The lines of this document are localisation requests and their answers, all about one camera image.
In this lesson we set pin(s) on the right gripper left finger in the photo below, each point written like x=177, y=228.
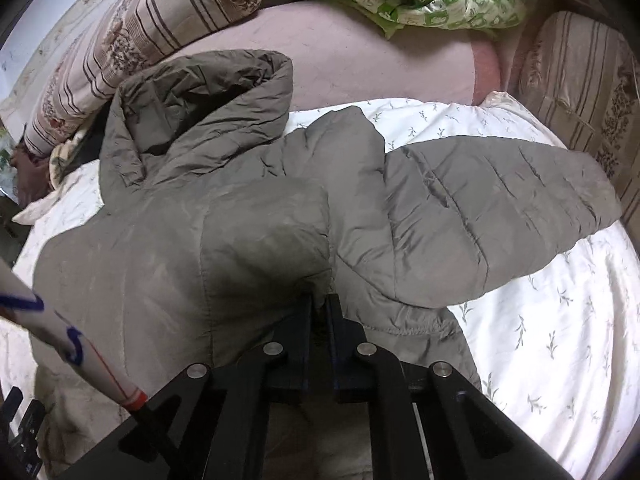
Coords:
x=209, y=427

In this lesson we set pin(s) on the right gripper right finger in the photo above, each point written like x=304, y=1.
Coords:
x=426, y=422

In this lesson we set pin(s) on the olive quilted puffer jacket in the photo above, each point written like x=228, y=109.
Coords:
x=219, y=233

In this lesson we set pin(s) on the white leaf-print bed sheet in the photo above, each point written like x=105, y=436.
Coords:
x=557, y=351

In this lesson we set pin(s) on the brown garment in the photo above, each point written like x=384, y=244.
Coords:
x=32, y=175

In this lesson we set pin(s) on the cream floral cloth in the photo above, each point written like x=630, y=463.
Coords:
x=82, y=147

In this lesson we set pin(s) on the pink bed blanket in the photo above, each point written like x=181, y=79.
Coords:
x=339, y=56

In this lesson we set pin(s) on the striped floral cushion at right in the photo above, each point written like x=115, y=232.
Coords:
x=581, y=80

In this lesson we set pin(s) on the striped floral folded quilt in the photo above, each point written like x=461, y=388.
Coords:
x=130, y=36

